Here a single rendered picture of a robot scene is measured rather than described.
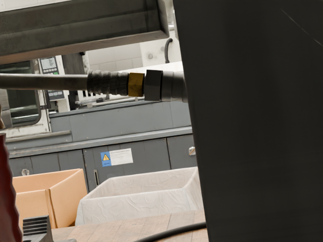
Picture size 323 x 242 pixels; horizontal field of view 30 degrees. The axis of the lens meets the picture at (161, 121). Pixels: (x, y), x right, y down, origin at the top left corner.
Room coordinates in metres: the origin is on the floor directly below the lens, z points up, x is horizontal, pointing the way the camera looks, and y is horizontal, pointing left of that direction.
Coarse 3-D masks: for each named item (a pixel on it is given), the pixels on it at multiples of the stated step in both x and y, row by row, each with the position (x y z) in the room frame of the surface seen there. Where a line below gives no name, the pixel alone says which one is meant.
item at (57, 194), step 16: (32, 176) 3.20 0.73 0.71; (48, 176) 3.19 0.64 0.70; (64, 176) 3.17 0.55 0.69; (80, 176) 3.08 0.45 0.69; (16, 192) 3.22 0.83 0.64; (32, 192) 2.63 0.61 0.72; (48, 192) 2.64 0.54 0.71; (64, 192) 2.79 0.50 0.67; (80, 192) 3.03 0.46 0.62; (32, 208) 2.63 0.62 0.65; (48, 208) 2.64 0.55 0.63; (64, 208) 2.76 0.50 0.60; (64, 224) 2.72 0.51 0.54
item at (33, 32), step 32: (96, 0) 0.37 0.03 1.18; (128, 0) 0.37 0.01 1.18; (160, 0) 0.39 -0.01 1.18; (0, 32) 0.37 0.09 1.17; (32, 32) 0.37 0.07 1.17; (64, 32) 0.37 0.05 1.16; (96, 32) 0.37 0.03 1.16; (128, 32) 0.37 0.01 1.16; (160, 32) 0.38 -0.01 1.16; (0, 64) 0.45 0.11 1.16; (0, 96) 0.50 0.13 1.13
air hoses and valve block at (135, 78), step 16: (0, 80) 0.50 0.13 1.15; (16, 80) 0.50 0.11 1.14; (32, 80) 0.49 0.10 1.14; (48, 80) 0.49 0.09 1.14; (64, 80) 0.49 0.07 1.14; (80, 80) 0.49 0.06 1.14; (96, 80) 0.48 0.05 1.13; (112, 80) 0.48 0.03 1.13; (128, 80) 0.48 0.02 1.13; (144, 80) 0.48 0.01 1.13; (160, 80) 0.48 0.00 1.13; (176, 80) 0.48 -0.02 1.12; (128, 96) 0.48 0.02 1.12; (144, 96) 0.48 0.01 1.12; (160, 96) 0.48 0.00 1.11; (176, 96) 0.48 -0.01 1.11
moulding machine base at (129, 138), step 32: (64, 128) 5.02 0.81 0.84; (96, 128) 4.98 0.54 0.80; (128, 128) 4.94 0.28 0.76; (160, 128) 4.90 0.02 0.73; (32, 160) 5.06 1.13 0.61; (64, 160) 5.02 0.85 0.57; (96, 160) 4.98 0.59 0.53; (128, 160) 4.94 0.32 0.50; (160, 160) 4.90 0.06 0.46; (192, 160) 4.86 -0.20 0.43
